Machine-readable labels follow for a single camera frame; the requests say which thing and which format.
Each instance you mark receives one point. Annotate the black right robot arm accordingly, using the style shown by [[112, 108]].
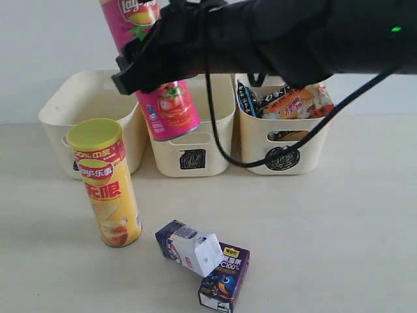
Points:
[[303, 42]]

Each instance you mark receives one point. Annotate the right cream plastic bin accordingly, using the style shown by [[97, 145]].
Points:
[[269, 138]]

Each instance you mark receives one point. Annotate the cream plastic bin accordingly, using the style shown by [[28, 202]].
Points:
[[269, 138], [195, 154], [89, 95]]

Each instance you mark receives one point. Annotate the white blue milk carton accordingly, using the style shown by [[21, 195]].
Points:
[[198, 251]]

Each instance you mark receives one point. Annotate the orange snack bag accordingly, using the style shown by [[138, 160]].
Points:
[[311, 102]]

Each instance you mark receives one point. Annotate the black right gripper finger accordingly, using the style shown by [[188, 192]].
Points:
[[139, 66]]

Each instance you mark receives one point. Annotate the blue noodle packet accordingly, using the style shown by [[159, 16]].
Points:
[[247, 100]]

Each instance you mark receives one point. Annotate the yellow Lays chips can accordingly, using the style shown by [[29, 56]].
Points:
[[100, 155]]

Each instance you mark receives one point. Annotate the purple juice box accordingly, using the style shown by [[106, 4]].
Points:
[[220, 290]]

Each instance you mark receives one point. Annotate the left cream plastic bin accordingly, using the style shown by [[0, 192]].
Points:
[[89, 95]]

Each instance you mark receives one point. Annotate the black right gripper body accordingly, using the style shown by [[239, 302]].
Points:
[[174, 48]]

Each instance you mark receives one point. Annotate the middle cream plastic bin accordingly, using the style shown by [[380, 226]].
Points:
[[195, 154]]

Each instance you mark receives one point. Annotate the pink Lays chips can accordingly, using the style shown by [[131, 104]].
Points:
[[169, 110]]

